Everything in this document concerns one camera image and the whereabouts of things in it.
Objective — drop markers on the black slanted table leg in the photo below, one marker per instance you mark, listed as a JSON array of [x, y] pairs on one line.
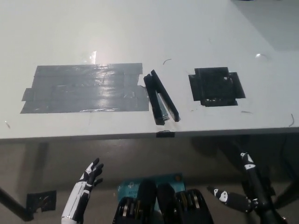
[[12, 203], [288, 193]]

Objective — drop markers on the small black tape strip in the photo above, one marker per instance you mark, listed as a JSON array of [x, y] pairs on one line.
[[165, 134]]

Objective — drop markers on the black tape square patch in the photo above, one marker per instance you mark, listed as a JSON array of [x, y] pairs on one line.
[[216, 87]]

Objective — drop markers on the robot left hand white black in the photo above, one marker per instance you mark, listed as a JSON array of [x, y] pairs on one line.
[[78, 193]]

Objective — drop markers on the grey duct tape patch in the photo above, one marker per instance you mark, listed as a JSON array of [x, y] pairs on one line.
[[86, 89]]

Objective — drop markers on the black robot torso teal top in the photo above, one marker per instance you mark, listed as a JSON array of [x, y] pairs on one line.
[[161, 203]]

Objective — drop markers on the clear tape piece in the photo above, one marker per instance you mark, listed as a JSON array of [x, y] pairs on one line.
[[91, 56]]

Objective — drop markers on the black desk stapler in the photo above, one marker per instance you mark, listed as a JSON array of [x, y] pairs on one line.
[[161, 98]]

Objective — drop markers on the grey upright table leg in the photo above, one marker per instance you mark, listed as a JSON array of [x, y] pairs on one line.
[[42, 156]]

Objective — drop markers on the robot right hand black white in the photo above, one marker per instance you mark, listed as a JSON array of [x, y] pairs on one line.
[[252, 186]]

